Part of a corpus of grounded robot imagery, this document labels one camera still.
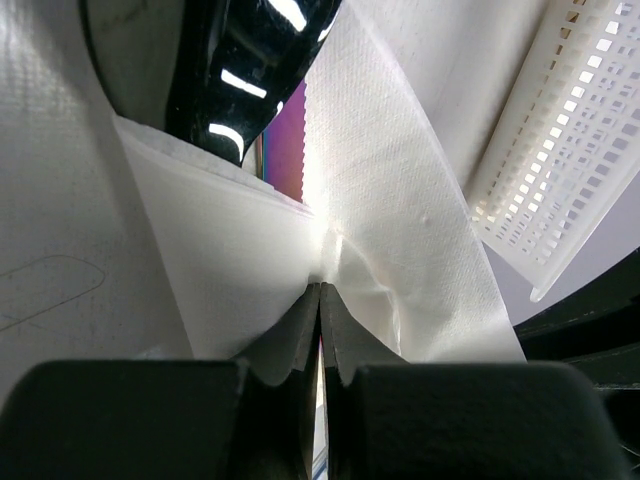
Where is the black metal spoon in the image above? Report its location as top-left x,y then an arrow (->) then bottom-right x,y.
165,0 -> 340,166

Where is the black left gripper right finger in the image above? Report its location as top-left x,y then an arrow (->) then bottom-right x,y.
319,283 -> 635,479

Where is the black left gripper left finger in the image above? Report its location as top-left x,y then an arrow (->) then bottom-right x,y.
1,285 -> 320,479

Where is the white perforated plastic basket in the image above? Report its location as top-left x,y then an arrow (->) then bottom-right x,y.
468,1 -> 639,302

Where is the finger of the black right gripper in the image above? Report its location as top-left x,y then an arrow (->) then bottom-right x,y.
512,249 -> 640,391

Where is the white paper napkin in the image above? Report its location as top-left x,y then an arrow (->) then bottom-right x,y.
113,1 -> 524,363

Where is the iridescent rainbow steak knife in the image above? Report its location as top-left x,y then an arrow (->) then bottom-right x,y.
262,81 -> 306,203

